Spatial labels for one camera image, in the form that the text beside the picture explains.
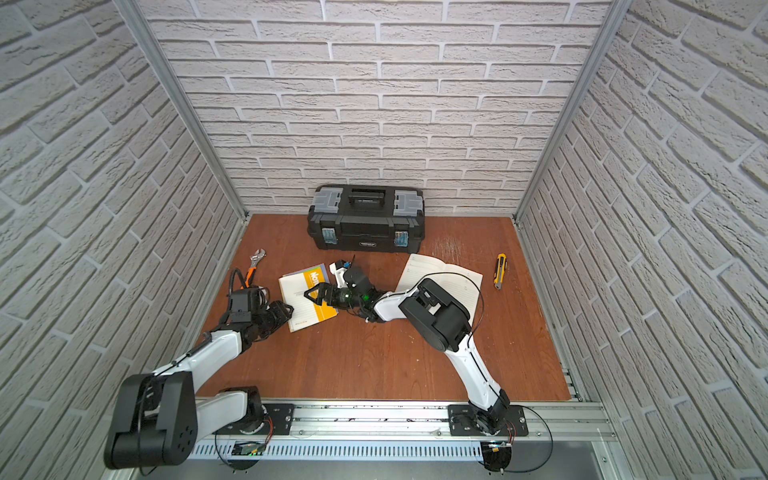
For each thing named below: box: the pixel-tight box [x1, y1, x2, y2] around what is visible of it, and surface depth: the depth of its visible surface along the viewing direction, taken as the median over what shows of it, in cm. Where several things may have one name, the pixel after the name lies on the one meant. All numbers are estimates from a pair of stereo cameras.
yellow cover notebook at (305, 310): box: [278, 263, 339, 333], surface depth 96 cm
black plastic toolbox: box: [307, 184, 426, 254], surface depth 101 cm
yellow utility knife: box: [493, 253, 507, 290], surface depth 105 cm
